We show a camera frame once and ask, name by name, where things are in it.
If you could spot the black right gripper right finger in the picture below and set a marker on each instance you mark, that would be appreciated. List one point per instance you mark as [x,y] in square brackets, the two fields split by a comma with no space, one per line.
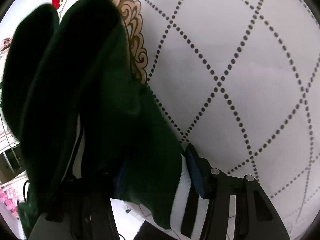
[220,206]

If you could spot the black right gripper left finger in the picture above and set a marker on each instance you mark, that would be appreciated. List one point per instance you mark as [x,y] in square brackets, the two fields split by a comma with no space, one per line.
[72,208]

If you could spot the green striped garment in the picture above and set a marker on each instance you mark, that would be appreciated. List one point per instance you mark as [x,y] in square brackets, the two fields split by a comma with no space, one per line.
[72,100]

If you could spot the white quilted bed cover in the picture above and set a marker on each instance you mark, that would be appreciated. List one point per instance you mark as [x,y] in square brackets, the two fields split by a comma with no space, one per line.
[237,79]

